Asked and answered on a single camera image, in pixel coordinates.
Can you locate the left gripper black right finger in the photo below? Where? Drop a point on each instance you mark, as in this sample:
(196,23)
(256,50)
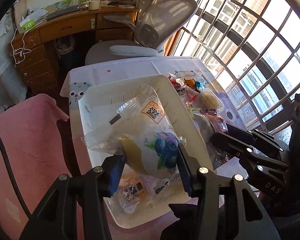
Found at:
(188,167)

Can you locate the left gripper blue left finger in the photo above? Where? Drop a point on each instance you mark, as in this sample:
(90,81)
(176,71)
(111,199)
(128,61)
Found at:
(116,166)

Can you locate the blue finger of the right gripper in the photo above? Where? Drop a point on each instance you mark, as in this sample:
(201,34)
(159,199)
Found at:
(248,159)
(260,140)

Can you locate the orange biscuit snack pack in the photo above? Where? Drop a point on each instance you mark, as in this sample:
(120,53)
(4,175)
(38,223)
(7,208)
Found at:
(131,192)

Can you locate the blueberry bread package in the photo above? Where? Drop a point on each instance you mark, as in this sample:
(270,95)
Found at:
(140,131)

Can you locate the red clear snack bag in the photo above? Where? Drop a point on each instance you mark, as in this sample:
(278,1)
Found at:
(186,94)

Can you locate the orange white oat bar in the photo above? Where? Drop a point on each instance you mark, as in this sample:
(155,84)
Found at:
(189,75)

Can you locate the dark red snack bar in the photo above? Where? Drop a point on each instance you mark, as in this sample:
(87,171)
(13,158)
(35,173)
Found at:
(215,120)

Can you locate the clear bag flaky pastry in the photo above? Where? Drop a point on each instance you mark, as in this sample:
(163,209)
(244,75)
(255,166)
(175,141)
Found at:
(218,157)

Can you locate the green pastry packet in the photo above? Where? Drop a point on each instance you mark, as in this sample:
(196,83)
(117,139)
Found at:
(192,110)

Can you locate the white plastic storage bin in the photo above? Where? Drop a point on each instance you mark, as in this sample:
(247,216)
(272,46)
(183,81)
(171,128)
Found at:
(96,107)

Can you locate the cartoon purple tablecloth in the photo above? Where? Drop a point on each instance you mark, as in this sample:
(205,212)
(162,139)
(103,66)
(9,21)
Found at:
(111,71)

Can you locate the metal window security grille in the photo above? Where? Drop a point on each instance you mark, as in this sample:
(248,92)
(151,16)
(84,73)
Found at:
(252,48)

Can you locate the white lace covered furniture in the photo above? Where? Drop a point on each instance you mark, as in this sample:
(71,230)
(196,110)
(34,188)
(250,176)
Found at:
(12,87)

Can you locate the grey mesh office chair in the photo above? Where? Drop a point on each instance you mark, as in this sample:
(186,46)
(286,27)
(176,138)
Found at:
(154,27)

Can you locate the wooden desk with drawers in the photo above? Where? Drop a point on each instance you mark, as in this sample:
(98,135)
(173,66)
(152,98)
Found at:
(52,48)

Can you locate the white mug on desk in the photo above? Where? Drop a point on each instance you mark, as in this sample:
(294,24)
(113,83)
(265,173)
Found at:
(94,4)

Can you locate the black keyboard on desk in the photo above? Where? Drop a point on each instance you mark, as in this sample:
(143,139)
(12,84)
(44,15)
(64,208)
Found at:
(62,12)

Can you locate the green tissue box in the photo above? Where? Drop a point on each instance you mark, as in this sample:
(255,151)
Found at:
(25,26)

